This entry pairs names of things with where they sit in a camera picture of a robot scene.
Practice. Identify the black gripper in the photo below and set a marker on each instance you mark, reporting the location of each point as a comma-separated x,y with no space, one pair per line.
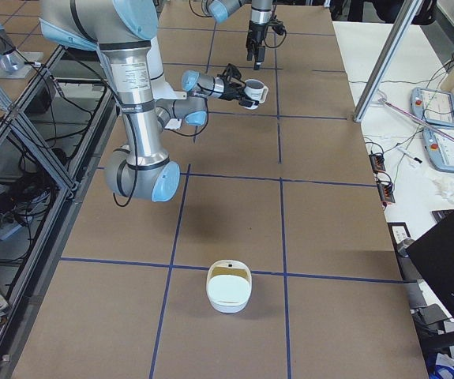
232,90
257,31

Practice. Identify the white ribbed mug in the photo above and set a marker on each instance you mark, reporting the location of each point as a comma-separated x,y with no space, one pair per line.
257,91

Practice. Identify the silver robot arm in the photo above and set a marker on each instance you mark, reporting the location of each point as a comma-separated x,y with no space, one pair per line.
123,33
262,18

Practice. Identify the upper orange power strip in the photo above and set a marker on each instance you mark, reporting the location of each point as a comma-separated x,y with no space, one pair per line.
377,162

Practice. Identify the orange power strip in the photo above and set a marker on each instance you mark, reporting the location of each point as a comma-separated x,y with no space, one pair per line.
377,162
386,192

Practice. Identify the black marker pen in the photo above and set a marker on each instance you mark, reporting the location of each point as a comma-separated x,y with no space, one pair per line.
408,154

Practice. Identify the lower orange power strip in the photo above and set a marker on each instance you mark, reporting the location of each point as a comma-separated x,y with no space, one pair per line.
386,192

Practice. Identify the white bin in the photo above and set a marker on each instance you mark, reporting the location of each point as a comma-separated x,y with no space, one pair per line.
228,286

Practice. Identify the upper teach pendant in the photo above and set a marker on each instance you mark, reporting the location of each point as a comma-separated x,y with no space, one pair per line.
433,106

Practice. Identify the teach pendant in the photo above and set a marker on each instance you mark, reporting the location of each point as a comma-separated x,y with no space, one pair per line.
440,150
433,106

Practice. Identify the lower teach pendant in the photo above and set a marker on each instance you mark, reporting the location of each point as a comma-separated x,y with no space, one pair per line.
440,150

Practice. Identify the crumpled white tissue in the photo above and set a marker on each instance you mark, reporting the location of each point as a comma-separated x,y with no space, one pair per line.
445,188

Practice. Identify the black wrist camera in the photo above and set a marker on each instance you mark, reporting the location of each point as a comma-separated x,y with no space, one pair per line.
278,27
231,73

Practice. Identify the aluminium frame post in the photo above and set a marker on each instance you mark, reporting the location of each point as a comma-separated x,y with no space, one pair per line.
395,37

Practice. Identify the aluminium frame rack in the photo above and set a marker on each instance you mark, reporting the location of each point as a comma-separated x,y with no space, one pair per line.
55,119

